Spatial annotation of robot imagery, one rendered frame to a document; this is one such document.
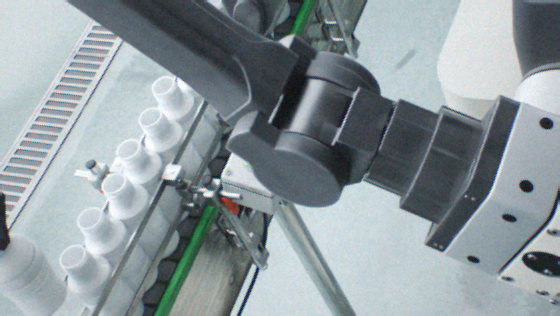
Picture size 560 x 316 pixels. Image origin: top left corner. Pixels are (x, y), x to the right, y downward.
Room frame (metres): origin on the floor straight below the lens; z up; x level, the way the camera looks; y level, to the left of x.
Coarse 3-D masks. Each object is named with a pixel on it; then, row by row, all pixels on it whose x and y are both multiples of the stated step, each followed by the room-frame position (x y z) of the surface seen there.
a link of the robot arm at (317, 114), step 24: (288, 96) 0.58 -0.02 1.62; (312, 96) 0.56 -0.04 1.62; (336, 96) 0.56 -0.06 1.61; (360, 96) 0.55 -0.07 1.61; (288, 120) 0.55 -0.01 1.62; (312, 120) 0.54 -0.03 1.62; (336, 120) 0.54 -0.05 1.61; (360, 120) 0.53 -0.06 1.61; (384, 120) 0.52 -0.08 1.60; (336, 144) 0.52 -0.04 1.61; (360, 144) 0.51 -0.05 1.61; (360, 168) 0.51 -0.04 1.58
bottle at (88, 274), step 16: (64, 256) 0.97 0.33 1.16; (80, 256) 0.98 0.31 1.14; (96, 256) 0.98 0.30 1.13; (80, 272) 0.94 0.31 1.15; (96, 272) 0.95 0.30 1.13; (112, 272) 0.95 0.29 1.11; (80, 288) 0.94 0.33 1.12; (96, 288) 0.93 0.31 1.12; (128, 288) 0.95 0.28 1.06; (112, 304) 0.93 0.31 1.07; (128, 304) 0.94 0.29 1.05
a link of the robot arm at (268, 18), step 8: (224, 0) 0.95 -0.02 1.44; (232, 0) 0.94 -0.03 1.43; (264, 0) 0.92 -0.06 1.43; (272, 0) 0.92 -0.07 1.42; (280, 0) 0.94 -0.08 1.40; (224, 8) 0.95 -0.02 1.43; (232, 8) 0.94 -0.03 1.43; (264, 8) 0.92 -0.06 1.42; (272, 8) 0.91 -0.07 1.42; (280, 8) 0.94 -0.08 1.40; (232, 16) 0.94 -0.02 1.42; (264, 16) 0.92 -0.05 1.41; (272, 16) 0.91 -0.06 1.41; (264, 24) 0.92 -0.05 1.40
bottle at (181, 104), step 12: (156, 84) 1.19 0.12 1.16; (168, 84) 1.19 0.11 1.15; (156, 96) 1.17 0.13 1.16; (168, 96) 1.16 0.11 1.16; (180, 96) 1.17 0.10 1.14; (192, 96) 1.18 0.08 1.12; (168, 108) 1.17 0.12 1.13; (180, 108) 1.16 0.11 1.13; (192, 108) 1.16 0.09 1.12; (180, 120) 1.15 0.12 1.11; (204, 120) 1.17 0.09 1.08; (204, 132) 1.16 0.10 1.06; (204, 144) 1.15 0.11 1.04; (204, 156) 1.15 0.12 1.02; (216, 156) 1.16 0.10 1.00
